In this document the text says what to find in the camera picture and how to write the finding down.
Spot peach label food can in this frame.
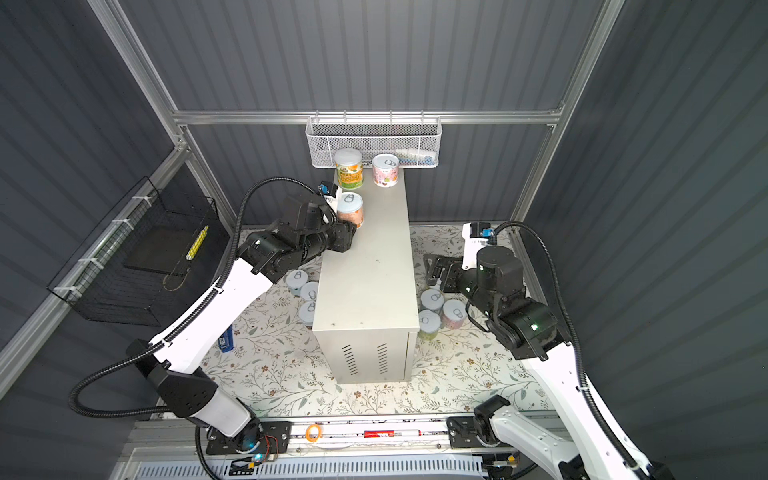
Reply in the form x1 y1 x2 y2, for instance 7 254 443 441
336 192 364 228

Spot green label food can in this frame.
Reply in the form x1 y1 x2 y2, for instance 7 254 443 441
418 310 442 341

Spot orange yellow label can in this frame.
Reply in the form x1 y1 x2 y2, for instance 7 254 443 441
333 148 364 190

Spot pink label food can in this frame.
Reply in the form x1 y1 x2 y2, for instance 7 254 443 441
371 153 399 188

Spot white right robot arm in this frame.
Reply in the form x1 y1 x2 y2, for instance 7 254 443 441
424 221 673 479

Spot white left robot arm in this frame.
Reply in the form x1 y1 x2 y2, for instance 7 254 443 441
68 178 357 455

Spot beige metal cabinet counter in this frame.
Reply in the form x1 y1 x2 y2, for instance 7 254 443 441
312 170 419 384

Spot silver top can right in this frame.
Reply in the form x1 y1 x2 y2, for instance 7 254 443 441
419 288 445 313

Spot silver can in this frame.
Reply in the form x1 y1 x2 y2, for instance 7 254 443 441
284 269 309 296
419 288 445 313
298 301 316 329
300 281 319 302

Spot pink can right side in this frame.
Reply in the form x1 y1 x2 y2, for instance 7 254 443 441
441 299 467 329

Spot silver top can left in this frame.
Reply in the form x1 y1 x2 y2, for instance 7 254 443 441
300 281 319 302
298 301 316 329
284 269 309 296

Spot tubes in mesh basket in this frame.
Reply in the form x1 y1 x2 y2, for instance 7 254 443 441
395 148 438 168

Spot yellow strip in basket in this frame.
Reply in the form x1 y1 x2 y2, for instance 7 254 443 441
185 225 209 261

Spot blue lighter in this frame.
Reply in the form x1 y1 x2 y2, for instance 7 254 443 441
217 326 234 353

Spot red white marker pen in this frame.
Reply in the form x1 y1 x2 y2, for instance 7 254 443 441
363 429 424 439

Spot orange rubber band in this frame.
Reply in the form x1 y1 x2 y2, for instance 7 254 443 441
305 423 323 443

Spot white wire mesh basket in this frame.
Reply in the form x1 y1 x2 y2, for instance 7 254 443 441
305 118 443 169

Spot black wire wall basket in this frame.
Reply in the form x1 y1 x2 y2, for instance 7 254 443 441
47 170 229 328

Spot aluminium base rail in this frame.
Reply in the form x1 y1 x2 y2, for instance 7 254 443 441
137 413 601 457

